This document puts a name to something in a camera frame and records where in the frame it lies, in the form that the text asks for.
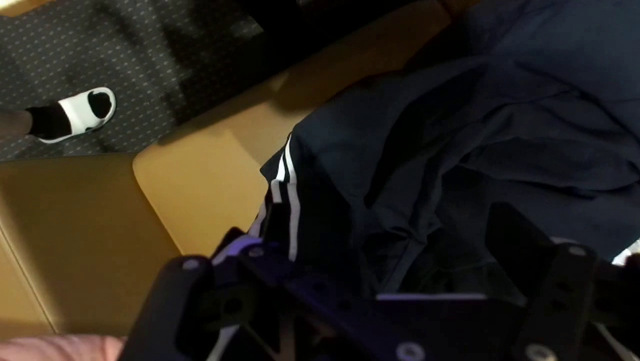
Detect brown cardboard box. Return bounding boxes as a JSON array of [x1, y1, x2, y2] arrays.
[[0, 0, 473, 336]]

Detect white sandal with black sock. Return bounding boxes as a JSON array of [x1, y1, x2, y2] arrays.
[[24, 83, 118, 146]]

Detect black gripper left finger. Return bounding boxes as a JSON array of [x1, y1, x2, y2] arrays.
[[118, 227, 403, 361]]

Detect pink cloth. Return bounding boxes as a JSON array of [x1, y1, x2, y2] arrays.
[[0, 332, 127, 361]]

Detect black trousers with white stripes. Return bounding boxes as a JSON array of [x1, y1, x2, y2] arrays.
[[259, 0, 640, 307]]

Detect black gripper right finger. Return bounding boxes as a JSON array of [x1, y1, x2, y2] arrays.
[[398, 198, 640, 361]]

